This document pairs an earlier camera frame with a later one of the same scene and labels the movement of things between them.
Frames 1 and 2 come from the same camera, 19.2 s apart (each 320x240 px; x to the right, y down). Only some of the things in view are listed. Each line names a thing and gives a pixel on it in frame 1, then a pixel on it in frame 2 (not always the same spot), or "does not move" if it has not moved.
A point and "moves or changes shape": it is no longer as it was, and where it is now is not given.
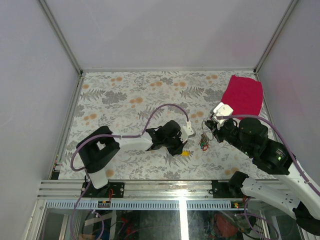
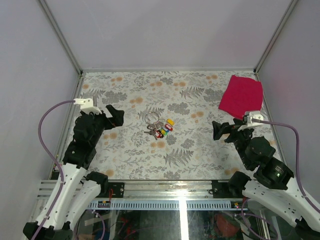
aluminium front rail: (149, 195) does not move
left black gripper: (179, 149) -> (117, 119)
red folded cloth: (245, 96) does not move
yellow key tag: (185, 153) moves or changes shape
